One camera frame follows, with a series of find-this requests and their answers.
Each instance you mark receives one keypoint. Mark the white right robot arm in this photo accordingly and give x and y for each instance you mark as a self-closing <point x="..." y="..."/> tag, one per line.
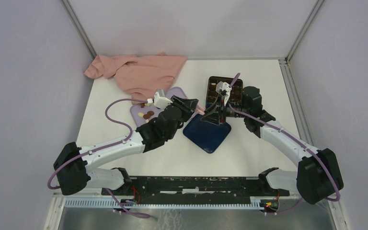
<point x="317" y="176"/>

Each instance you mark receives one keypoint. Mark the dark blue chocolate box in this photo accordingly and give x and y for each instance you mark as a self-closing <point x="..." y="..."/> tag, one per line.
<point x="235" y="97"/>

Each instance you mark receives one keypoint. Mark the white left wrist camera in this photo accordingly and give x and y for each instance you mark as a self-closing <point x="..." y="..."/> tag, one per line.
<point x="159" y="100"/>

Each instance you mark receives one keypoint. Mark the dark blue box lid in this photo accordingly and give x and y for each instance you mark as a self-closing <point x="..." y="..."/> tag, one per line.
<point x="205" y="135"/>

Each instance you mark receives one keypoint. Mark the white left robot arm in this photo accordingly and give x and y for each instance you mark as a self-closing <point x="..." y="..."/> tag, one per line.
<point x="77" y="168"/>

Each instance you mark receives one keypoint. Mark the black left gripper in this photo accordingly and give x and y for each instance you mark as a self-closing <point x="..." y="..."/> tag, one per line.
<point x="189" y="104"/>

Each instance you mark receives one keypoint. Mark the pink handled metal tongs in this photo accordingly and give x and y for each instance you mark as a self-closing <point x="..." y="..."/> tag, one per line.
<point x="200" y="110"/>

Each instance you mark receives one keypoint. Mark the pink cloth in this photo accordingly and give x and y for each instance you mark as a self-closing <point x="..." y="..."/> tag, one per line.
<point x="139" y="77"/>

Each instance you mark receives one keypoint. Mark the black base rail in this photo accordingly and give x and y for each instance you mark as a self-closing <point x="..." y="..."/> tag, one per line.
<point x="158" y="190"/>

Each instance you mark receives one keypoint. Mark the lilac plastic tray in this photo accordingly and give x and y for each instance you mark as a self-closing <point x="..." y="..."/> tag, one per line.
<point x="142" y="114"/>

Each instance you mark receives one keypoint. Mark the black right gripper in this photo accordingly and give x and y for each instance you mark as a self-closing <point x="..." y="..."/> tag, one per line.
<point x="212" y="117"/>

